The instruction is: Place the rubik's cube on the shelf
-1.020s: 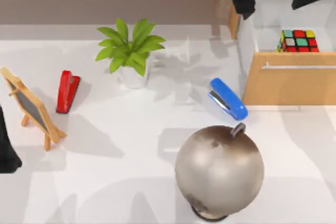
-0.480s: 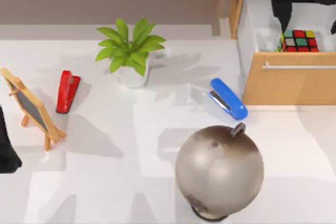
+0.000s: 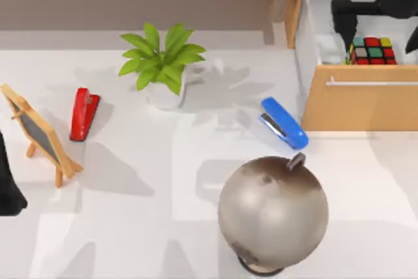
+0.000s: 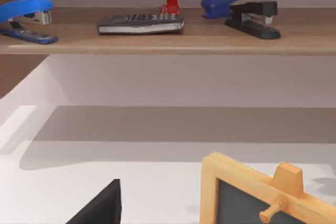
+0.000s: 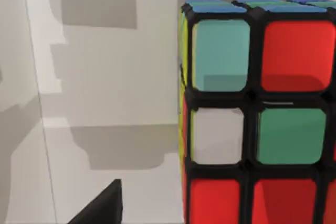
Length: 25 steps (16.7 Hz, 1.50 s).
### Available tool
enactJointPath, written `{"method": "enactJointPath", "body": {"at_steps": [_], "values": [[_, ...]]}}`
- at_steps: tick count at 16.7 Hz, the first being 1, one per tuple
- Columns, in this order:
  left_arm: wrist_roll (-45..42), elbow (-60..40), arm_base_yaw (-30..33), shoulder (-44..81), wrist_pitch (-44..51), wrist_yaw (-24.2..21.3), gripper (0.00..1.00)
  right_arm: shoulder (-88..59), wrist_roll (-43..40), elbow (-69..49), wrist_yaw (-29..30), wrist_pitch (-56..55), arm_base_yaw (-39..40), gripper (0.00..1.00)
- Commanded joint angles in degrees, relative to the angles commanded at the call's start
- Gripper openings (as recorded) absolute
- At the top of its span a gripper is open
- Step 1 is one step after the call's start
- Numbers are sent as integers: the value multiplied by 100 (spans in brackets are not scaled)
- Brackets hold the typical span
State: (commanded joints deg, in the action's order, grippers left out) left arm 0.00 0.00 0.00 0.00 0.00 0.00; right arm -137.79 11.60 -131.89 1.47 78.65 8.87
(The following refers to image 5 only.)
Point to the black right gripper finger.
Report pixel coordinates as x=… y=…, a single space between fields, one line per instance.
x=107 y=205

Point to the multicoloured puzzle cube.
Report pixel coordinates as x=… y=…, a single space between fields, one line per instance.
x=257 y=119

